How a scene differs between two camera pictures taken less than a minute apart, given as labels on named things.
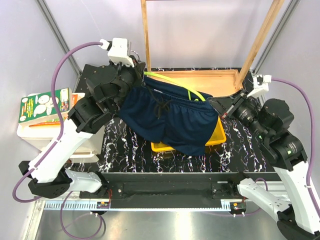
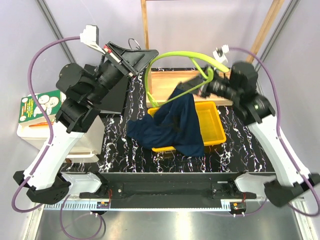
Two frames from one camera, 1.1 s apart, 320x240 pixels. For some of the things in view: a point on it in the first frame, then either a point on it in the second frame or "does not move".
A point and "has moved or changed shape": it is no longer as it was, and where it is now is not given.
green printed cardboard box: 39,108 does not move
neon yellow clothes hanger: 176,82 → 194,56
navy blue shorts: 182,120 has moved or changed shape
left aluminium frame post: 48,17 does not move
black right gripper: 224,105 → 193,82
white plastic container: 43,134 does not move
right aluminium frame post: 290,9 does not move
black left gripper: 138,74 → 138,59
